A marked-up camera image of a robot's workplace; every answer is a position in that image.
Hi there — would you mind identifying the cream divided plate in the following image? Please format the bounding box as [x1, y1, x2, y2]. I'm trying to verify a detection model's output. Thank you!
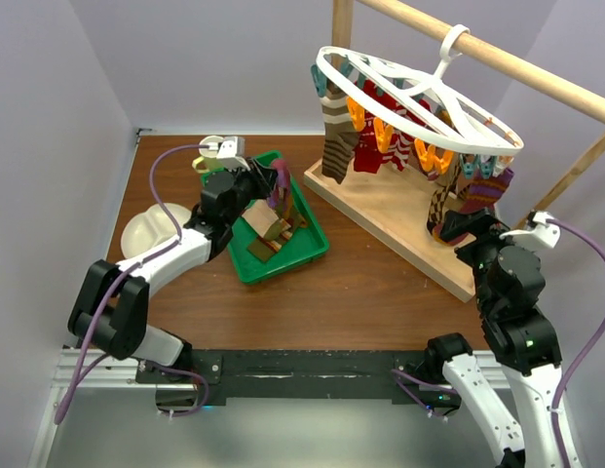
[120, 204, 178, 259]

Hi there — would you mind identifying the brown striped sock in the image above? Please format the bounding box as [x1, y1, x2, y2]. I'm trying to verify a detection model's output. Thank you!
[320, 84, 359, 184]

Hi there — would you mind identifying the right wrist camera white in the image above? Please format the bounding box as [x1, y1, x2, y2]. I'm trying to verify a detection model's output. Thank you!
[499, 211, 561, 253]

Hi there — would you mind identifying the green plastic tray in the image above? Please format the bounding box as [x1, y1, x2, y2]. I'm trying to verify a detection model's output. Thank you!
[200, 149, 331, 286]

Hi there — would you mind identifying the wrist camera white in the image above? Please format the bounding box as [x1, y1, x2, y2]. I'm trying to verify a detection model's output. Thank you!
[216, 136, 246, 168]
[499, 211, 561, 253]

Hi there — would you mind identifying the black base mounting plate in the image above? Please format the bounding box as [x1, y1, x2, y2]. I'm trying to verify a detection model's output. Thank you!
[135, 348, 463, 415]

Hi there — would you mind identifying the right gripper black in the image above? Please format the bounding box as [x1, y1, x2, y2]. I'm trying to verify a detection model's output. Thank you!
[437, 205, 515, 311]

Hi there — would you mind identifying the aluminium frame rail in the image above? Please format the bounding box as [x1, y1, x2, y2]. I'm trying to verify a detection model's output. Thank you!
[26, 348, 196, 468]

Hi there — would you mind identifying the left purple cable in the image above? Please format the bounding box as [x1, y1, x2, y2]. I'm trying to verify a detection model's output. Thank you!
[54, 143, 220, 425]

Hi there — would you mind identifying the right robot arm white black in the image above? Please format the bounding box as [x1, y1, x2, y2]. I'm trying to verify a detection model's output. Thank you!
[424, 209, 582, 467]

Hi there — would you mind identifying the cream yellow mug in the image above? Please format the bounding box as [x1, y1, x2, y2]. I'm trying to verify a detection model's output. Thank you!
[192, 136, 232, 174]

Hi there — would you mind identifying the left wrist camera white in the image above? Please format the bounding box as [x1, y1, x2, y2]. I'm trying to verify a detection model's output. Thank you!
[216, 136, 246, 168]

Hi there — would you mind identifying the white round clip hanger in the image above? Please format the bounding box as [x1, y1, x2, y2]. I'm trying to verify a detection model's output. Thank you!
[316, 24, 524, 157]

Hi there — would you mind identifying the wooden hanger stand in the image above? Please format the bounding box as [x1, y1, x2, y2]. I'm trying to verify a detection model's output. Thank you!
[304, 1, 605, 302]

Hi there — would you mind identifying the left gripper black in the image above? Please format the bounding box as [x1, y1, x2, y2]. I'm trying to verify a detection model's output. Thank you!
[225, 157, 280, 226]

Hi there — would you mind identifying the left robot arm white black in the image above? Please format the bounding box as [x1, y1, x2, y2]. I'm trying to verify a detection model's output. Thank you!
[67, 158, 279, 382]

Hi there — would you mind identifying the black yellow argyle sock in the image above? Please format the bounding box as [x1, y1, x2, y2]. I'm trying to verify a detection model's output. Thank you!
[426, 166, 461, 234]

